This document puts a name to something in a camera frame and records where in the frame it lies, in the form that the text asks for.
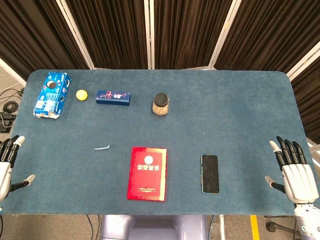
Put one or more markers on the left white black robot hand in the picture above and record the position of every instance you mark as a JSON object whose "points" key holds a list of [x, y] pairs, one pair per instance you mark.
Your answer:
{"points": [[5, 180]]}

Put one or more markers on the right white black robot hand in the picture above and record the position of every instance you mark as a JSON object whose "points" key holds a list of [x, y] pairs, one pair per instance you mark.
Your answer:
{"points": [[300, 182]]}

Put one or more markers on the small light blue strip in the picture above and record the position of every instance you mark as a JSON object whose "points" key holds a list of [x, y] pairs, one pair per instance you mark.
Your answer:
{"points": [[102, 148]]}

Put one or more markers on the lilac robot base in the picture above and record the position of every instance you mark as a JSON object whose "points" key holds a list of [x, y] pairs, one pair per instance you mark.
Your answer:
{"points": [[155, 228]]}

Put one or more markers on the red certificate booklet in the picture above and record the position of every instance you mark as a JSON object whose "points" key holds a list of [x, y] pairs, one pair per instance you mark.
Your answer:
{"points": [[147, 180]]}

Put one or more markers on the black office chair base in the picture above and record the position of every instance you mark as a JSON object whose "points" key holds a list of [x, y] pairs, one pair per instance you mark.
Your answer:
{"points": [[277, 225]]}

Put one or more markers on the black power adapter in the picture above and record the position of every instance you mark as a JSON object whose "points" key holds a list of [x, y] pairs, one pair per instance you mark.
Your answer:
{"points": [[7, 121]]}

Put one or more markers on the dark pleated screen panel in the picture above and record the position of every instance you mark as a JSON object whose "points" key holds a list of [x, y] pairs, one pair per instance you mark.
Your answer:
{"points": [[187, 32], [32, 32], [270, 32], [110, 32], [310, 105]]}

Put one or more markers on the black smartphone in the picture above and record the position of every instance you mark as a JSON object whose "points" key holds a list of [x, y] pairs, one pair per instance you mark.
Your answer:
{"points": [[210, 175]]}

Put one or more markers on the white table leg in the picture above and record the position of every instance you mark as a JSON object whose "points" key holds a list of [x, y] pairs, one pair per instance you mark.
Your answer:
{"points": [[222, 227]]}

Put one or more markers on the blue cookie box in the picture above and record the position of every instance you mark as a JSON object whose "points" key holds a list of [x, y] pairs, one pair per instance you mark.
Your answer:
{"points": [[51, 97]]}

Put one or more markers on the yellow ball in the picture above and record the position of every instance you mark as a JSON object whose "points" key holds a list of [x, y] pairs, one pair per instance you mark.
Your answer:
{"points": [[82, 95]]}

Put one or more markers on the blue felt table mat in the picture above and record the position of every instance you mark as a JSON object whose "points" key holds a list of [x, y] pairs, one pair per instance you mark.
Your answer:
{"points": [[200, 125]]}

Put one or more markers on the dark blue rectangular box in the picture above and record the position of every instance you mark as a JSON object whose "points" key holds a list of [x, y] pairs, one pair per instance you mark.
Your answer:
{"points": [[113, 98]]}

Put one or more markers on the glass jar with black lid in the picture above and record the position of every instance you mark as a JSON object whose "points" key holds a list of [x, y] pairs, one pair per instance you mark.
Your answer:
{"points": [[161, 105]]}

